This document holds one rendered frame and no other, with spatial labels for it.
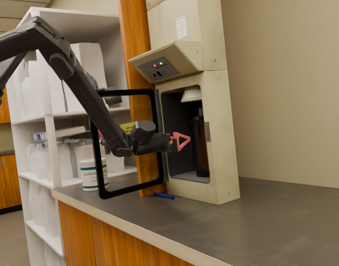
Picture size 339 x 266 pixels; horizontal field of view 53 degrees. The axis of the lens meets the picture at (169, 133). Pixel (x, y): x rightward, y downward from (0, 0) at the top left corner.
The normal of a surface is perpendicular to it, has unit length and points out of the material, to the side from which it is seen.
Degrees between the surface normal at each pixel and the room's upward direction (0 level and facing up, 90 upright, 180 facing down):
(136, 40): 90
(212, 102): 90
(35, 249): 90
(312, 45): 90
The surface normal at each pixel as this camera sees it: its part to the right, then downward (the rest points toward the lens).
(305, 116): -0.82, 0.12
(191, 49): 0.57, -0.02
